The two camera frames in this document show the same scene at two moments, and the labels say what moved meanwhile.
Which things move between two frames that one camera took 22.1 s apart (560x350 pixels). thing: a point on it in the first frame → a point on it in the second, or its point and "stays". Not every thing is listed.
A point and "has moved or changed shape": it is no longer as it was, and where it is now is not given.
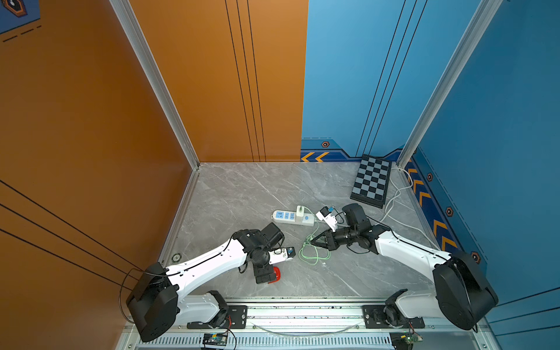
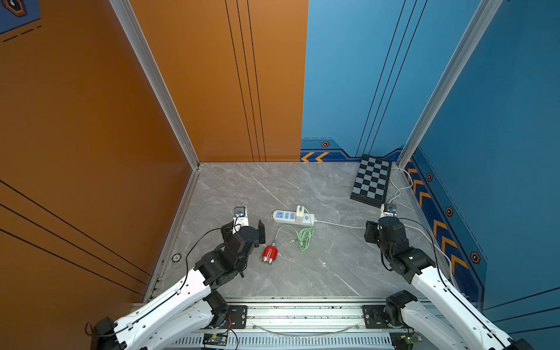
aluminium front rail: (308, 324) stays
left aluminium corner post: (158, 78) stays
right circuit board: (405, 340) stays
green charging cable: (308, 242) → (305, 233)
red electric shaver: (278, 273) has moved or changed shape
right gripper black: (329, 238) → (371, 227)
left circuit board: (215, 339) stays
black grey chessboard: (371, 184) stays
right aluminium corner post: (482, 18) stays
